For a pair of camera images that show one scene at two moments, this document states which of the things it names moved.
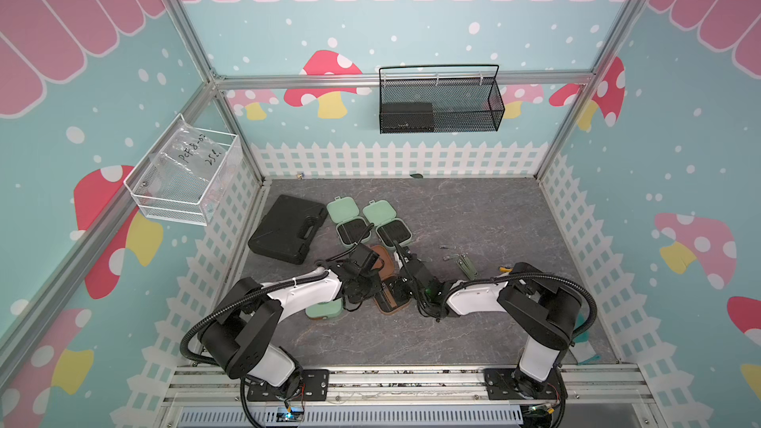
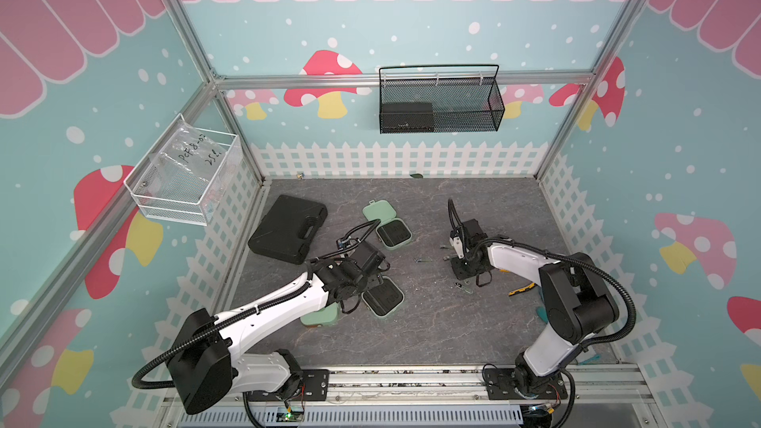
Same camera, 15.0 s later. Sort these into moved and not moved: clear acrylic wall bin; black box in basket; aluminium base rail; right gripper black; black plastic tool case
Moved: right gripper black
Not moved: aluminium base rail; black plastic tool case; clear acrylic wall bin; black box in basket
